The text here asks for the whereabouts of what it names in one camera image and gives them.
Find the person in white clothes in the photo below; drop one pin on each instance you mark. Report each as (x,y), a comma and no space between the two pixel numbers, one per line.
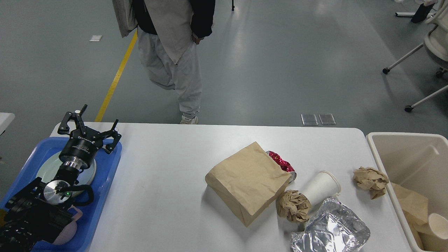
(168,34)

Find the crumpled brown paper ball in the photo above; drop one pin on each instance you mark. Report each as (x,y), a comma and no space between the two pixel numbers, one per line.
(293,206)

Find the silver floor socket plates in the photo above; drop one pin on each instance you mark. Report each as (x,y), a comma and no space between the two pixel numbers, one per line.
(315,120)

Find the small brown paper bag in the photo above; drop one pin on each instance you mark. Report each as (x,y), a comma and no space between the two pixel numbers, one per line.
(415,209)

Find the green plate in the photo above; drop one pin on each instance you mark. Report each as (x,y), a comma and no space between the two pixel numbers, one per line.
(49,168)

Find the white side table corner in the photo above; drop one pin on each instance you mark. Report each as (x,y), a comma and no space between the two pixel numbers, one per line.
(5,121)

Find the white paper cup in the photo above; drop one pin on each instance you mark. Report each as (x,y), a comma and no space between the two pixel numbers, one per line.
(321,186)
(434,233)

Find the white office chair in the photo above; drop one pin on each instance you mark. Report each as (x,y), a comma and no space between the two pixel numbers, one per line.
(435,42)

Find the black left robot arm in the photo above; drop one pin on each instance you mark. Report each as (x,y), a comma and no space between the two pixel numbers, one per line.
(40,211)

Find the crumpled clear plastic bag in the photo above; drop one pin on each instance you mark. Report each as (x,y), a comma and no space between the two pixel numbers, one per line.
(333,228)

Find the pink mug dark inside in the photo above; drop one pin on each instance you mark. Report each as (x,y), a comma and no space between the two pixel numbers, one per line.
(69,231)

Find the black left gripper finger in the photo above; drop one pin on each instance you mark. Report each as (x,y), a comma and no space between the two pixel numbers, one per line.
(80,130)
(99,137)

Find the crushed red can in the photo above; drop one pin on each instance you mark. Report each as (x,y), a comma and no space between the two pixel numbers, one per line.
(285,165)

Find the beige plastic bin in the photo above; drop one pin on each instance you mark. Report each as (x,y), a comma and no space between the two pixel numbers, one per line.
(417,162)

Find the large brown paper bag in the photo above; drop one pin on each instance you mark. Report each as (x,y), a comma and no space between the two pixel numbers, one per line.
(248,182)

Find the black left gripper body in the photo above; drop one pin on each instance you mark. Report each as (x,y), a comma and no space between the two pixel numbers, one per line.
(79,148)

